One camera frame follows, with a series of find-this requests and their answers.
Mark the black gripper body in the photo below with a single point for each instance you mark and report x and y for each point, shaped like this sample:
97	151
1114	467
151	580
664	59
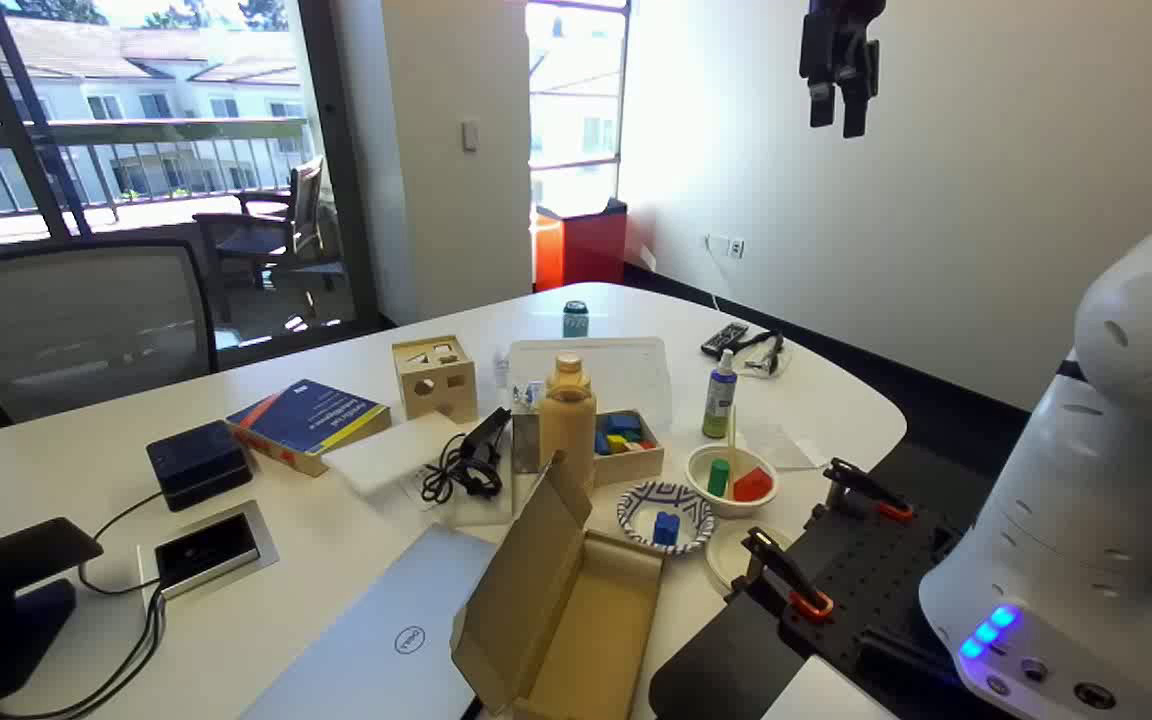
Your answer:
835	36

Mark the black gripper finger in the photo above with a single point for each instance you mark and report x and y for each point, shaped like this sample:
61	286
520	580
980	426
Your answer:
859	99
820	100

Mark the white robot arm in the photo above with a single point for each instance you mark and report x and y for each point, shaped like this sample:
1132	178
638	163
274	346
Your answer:
1047	600

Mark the black remote control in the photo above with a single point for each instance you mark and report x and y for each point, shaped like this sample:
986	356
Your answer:
723	342

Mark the red box by window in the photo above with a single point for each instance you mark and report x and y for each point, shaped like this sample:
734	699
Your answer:
592	247

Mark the white spray bottle green label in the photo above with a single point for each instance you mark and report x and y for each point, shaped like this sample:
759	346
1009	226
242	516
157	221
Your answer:
723	398

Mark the small blue cup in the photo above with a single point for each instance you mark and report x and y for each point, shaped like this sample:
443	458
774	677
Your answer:
575	319

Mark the white bowl with blocks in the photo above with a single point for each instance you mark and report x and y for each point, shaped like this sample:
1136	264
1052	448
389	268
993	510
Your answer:
734	476

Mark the tan plastic bottle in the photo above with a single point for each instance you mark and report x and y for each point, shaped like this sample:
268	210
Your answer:
568	419

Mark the blue patterned plate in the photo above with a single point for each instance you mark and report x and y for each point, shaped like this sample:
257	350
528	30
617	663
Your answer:
664	516

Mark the black clamp orange tips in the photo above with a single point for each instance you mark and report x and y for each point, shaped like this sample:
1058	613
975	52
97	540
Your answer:
776	580

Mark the wooden shape sorter box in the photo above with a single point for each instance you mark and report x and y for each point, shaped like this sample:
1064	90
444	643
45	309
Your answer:
438	376

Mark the black mounting board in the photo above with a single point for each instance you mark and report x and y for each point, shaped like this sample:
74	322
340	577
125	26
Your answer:
840	592

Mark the open cardboard box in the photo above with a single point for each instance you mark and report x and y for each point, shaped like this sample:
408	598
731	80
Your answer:
562	613

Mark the blue and yellow book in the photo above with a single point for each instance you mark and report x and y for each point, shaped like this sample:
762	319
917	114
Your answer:
307	422

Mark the silver laptop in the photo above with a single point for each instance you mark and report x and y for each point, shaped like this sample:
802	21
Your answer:
389	655

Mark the black phone on table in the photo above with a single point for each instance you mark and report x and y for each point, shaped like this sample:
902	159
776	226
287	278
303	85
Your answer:
207	554

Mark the grey office chair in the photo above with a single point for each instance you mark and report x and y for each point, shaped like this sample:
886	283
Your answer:
97	322

